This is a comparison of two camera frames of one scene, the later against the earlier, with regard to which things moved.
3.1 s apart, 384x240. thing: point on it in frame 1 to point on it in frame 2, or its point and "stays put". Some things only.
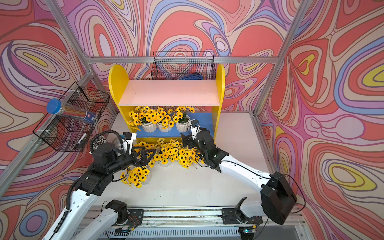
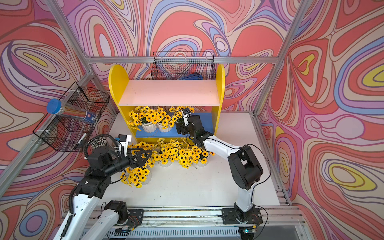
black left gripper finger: x=144 y=160 stays put
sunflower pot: x=135 y=176 stays put
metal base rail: x=199 y=222 stays put
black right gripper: x=189 y=139 to x=182 y=126
